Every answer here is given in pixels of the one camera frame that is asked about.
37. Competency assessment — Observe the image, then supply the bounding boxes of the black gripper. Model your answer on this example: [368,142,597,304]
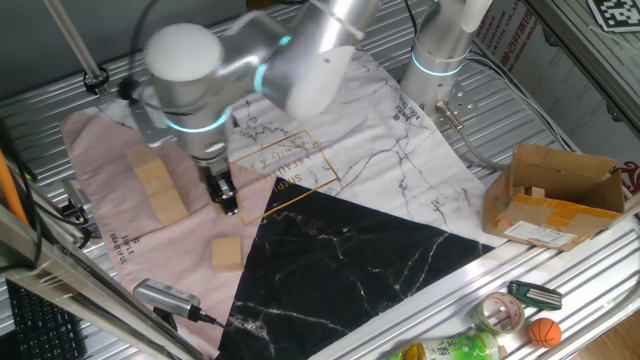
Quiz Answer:
[196,160,241,217]

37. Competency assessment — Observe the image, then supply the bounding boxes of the marble pattern table cloth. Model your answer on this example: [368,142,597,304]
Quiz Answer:
[59,17,506,360]

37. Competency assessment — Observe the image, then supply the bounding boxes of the black pole clamp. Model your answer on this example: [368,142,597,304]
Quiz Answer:
[82,66,111,97]

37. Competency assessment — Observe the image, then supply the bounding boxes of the orange pole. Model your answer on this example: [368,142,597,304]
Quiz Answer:
[0,149,31,229]

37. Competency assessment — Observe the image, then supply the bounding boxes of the black keyboard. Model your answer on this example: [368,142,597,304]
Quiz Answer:
[4,279,89,360]

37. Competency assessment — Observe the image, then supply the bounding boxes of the green tea bottle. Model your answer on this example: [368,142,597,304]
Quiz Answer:
[389,331,501,360]

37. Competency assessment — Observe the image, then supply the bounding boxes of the clear tape roll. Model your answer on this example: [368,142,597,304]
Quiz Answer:
[472,291,526,336]

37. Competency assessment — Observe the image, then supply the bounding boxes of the green hex key set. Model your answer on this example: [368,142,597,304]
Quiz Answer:
[507,279,564,311]

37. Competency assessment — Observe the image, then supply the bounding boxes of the brown cardboard box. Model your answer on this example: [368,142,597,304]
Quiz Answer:
[482,143,626,252]

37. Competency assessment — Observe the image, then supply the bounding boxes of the grey printed board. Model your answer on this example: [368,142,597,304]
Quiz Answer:
[469,0,640,176]

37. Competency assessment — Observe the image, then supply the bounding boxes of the small orange basketball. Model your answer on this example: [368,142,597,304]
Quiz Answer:
[528,317,563,349]

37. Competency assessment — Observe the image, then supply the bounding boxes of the red paper ornament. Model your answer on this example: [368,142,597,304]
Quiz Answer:
[612,160,640,196]

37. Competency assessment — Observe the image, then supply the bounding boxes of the black white marker tag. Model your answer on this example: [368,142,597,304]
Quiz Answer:
[587,0,640,34]

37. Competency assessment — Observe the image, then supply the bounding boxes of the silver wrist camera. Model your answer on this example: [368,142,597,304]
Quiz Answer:
[129,97,170,151]

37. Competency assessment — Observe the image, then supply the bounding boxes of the silver ribbed camera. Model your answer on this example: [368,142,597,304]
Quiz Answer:
[132,278,202,321]

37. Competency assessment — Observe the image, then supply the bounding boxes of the black ribbed camera cable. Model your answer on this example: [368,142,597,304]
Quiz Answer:
[198,308,227,330]

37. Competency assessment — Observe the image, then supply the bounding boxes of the black camera stand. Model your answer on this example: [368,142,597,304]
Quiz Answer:
[152,305,180,332]

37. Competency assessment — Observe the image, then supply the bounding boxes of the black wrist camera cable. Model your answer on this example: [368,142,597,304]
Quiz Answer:
[116,0,161,101]

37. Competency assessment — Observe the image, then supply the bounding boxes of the silver side camera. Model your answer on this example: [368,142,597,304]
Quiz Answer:
[61,178,94,214]

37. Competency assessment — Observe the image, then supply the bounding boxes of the black side camera cable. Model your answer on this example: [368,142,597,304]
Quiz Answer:
[29,197,95,251]

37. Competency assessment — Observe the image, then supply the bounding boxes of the aluminium frame beam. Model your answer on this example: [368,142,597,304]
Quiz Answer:
[0,204,206,360]

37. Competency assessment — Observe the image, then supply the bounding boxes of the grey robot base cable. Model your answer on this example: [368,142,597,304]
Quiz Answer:
[434,99,511,171]

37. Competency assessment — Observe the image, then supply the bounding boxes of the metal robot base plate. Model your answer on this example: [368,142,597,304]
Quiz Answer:
[424,74,481,126]

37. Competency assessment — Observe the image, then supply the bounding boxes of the white cable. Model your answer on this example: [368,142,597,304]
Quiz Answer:
[467,49,576,151]

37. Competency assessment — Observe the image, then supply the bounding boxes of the grey frame beam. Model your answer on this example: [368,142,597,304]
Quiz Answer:
[524,0,640,136]

